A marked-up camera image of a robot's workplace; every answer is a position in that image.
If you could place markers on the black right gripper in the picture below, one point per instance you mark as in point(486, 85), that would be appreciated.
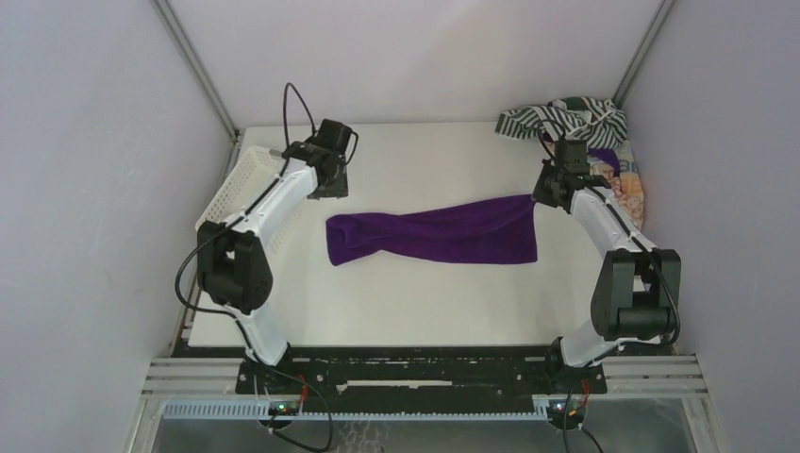
point(546, 192)

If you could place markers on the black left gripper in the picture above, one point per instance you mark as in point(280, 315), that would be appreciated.
point(341, 189)

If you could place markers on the purple towel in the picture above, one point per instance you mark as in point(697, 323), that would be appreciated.
point(498, 230)

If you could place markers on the white plastic basket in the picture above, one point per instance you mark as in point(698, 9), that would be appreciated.
point(256, 168)

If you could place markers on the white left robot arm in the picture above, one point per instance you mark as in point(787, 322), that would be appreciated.
point(253, 207)

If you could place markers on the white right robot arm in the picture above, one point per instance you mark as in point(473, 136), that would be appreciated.
point(635, 297)

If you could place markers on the cream bear print towel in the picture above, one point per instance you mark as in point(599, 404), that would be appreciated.
point(627, 187)

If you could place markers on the green white striped towel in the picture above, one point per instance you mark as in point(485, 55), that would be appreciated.
point(597, 122)

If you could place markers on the right controller board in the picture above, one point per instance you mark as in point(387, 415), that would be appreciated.
point(561, 416)

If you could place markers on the controller board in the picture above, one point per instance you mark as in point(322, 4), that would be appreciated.
point(284, 409)
point(561, 416)

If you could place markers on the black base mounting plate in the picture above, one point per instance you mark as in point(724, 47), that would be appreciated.
point(426, 379)

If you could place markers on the left controller board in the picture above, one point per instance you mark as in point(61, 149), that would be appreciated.
point(284, 409)

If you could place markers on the aluminium corner post right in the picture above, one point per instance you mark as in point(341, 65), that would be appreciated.
point(647, 42)

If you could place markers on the aluminium corner post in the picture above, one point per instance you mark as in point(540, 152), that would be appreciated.
point(647, 42)
point(176, 30)

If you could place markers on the aluminium corner post left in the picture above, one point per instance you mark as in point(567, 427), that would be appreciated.
point(176, 30)

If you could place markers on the white slotted cable duct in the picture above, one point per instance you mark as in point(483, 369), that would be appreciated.
point(262, 410)

